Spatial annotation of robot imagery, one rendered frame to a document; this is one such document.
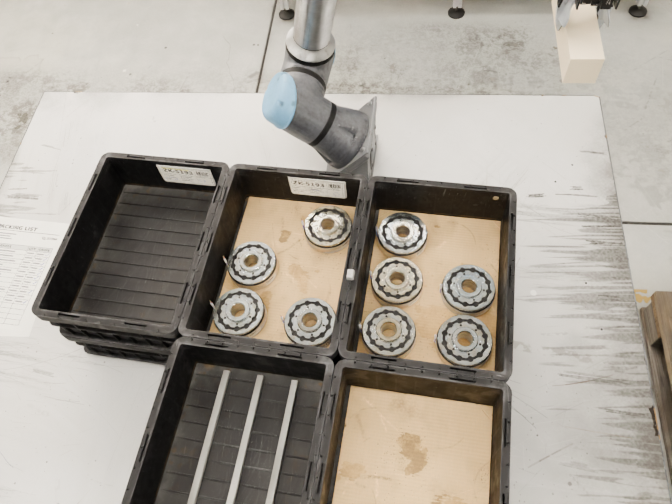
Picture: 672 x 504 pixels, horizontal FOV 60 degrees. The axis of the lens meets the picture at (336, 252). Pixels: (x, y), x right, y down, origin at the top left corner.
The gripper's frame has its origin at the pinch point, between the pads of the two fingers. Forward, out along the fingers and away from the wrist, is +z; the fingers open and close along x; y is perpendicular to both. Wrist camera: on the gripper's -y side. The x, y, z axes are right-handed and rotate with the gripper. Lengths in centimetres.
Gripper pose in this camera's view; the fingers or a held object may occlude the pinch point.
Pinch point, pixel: (578, 22)
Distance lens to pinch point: 132.5
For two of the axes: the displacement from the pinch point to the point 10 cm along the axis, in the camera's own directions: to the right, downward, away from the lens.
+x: 9.9, 0.4, -1.1
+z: 0.8, 4.9, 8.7
